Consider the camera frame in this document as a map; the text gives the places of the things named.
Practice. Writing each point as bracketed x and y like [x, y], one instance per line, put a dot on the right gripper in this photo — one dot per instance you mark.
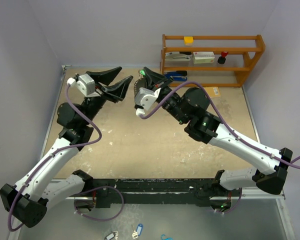
[157, 76]

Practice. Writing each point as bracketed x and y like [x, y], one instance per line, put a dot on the red handled key organizer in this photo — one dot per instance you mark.
[138, 84]

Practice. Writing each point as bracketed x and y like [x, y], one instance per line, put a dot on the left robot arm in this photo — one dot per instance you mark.
[28, 200]

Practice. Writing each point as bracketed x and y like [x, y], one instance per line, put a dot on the grey stapler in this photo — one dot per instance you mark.
[177, 56]

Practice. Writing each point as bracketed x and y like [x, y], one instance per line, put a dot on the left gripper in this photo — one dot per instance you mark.
[113, 92]

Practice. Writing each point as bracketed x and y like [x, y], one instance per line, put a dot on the white red box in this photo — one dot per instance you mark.
[203, 57]

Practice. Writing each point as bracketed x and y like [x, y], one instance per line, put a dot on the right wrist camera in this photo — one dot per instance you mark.
[144, 99]

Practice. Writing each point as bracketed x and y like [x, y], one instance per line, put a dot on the black tagged key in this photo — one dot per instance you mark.
[114, 235]

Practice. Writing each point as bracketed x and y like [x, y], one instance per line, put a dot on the blue tagged key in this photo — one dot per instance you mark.
[137, 231]

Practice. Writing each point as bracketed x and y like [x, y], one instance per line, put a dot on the red black stamp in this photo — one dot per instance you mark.
[222, 58]

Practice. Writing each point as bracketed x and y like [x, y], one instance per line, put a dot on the green tagged key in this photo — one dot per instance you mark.
[141, 73]

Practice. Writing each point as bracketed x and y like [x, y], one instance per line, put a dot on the yellow lidded container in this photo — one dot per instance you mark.
[188, 40]

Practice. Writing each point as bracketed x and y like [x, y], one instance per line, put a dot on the blue black stapler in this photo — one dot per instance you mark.
[178, 76]

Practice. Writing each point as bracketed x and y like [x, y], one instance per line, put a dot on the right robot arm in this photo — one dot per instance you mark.
[269, 166]

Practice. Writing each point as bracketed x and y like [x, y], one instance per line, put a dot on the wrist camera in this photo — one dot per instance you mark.
[144, 99]
[85, 84]

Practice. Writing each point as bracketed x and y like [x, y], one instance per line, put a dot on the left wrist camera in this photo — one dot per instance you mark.
[85, 84]

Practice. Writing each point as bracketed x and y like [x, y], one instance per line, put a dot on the blue hook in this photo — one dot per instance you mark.
[164, 237]

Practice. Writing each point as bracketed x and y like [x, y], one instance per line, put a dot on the black base frame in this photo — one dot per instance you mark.
[201, 192]

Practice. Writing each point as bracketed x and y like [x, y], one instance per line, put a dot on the wooden shelf rack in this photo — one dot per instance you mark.
[231, 58]

